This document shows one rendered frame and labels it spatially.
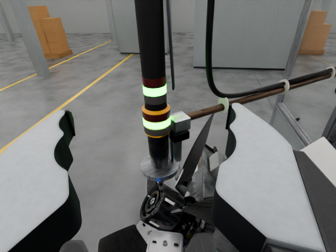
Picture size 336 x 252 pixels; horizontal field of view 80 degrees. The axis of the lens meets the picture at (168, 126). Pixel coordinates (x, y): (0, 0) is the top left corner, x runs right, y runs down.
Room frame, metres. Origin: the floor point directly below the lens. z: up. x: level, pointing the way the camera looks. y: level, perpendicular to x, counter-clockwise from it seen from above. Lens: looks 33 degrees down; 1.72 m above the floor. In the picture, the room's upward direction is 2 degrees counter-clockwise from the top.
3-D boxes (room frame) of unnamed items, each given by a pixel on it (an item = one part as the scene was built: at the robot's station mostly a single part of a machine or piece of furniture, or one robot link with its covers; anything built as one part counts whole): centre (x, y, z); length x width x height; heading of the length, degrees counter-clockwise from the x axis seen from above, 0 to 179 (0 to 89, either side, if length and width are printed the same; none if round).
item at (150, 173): (0.28, 0.01, 1.50); 0.09 x 0.07 x 0.10; 116
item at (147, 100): (0.28, 0.02, 1.59); 0.03 x 0.03 x 0.01
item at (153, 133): (0.28, 0.02, 1.54); 0.04 x 0.04 x 0.01
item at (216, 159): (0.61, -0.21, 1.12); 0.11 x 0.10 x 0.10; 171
